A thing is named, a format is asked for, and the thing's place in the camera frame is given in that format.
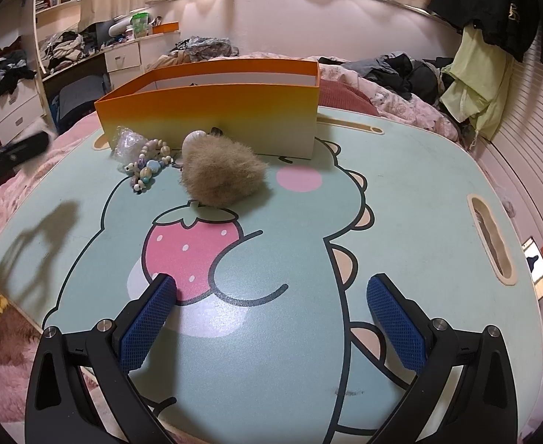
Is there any pink floral blanket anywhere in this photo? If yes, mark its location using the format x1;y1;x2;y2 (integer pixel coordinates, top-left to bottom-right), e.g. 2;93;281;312
320;62;459;139

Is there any pile of dark clothes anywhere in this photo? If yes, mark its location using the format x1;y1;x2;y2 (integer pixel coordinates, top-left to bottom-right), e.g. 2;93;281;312
318;53;455;102

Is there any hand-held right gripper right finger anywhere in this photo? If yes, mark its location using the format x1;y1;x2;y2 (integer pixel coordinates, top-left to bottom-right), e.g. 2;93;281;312
366;274;518;444

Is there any white desk with drawers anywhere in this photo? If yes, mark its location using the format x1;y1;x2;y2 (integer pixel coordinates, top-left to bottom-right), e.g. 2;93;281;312
102;32;180;88

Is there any tan fur pompom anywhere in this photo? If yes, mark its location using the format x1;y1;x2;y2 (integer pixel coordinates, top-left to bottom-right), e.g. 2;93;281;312
179;129;269;208

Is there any silvery sheer scrunchie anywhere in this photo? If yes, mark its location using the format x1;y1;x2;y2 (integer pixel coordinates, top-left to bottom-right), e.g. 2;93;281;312
111;125;146;164

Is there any orange gradient cardboard box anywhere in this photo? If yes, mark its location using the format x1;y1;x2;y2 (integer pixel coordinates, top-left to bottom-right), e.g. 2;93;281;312
94;58;321;160

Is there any green lidded container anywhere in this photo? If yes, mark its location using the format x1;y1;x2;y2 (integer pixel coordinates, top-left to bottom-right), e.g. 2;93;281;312
130;11;151;39

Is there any light green hanging garment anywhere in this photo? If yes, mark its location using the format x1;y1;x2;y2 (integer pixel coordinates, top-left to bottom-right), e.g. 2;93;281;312
439;23;515;142

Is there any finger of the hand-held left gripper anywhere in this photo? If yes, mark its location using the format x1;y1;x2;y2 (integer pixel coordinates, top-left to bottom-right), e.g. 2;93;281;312
0;130;51;188

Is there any patterned grey cloth heap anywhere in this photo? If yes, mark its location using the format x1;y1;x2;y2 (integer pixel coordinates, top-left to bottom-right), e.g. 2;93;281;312
174;34;240;61

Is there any dark grey bag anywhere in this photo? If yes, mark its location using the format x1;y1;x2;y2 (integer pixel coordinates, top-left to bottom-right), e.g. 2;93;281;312
52;74;108;123

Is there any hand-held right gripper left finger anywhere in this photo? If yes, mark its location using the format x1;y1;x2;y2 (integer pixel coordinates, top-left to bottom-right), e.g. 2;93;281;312
24;273;178;444

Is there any white drawer cabinet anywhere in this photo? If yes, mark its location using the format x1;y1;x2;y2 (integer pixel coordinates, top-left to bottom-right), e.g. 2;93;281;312
0;81;50;146

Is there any smartphone with lit screen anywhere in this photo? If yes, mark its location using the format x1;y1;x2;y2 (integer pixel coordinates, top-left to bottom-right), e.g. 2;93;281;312
521;237;543;301

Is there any pastel bead keychain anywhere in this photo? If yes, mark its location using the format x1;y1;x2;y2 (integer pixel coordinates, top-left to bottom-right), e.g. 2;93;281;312
124;138;176;194

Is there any black hanging jacket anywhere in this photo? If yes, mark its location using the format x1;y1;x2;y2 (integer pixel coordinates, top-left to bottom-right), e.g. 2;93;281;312
426;0;543;75

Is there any clothes heap on desk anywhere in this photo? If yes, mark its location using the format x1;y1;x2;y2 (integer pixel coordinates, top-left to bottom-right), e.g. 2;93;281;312
38;30;97;72

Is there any dark pink ribbed pillow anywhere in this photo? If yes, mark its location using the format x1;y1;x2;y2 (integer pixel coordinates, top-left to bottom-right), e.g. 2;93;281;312
318;80;378;116

